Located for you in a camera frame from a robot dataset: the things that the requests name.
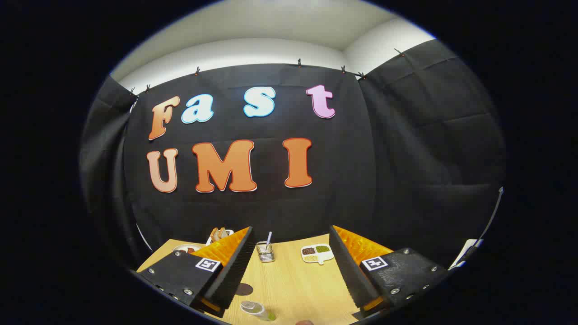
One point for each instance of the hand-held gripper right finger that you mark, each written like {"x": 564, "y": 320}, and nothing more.
{"x": 350, "y": 275}

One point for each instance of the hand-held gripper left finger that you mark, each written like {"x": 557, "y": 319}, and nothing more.
{"x": 235, "y": 275}

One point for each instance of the dark round coaster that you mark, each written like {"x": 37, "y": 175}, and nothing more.
{"x": 244, "y": 289}

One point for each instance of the clear plastic juice bottle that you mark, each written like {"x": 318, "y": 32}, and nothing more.
{"x": 256, "y": 310}

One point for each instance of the white divided dish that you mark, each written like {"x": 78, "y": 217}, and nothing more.
{"x": 328, "y": 255}

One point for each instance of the pile of green beans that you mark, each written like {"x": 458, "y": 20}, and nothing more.
{"x": 322, "y": 248}

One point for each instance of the white toaster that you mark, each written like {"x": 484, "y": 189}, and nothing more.
{"x": 229, "y": 233}

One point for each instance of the pile of yellow beans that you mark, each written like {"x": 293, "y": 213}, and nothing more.
{"x": 310, "y": 258}

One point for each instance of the toasted bread slice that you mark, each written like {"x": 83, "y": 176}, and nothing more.
{"x": 222, "y": 233}
{"x": 214, "y": 235}

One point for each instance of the pile of dark beans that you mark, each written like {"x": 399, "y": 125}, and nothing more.
{"x": 308, "y": 251}

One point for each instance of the silver straw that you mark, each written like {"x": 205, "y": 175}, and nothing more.
{"x": 268, "y": 238}

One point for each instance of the wooden table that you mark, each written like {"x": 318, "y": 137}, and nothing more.
{"x": 298, "y": 289}

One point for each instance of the small round white plate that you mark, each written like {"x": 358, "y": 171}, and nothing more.
{"x": 183, "y": 248}

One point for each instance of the row of black cloth clips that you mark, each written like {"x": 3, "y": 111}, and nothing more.
{"x": 299, "y": 62}

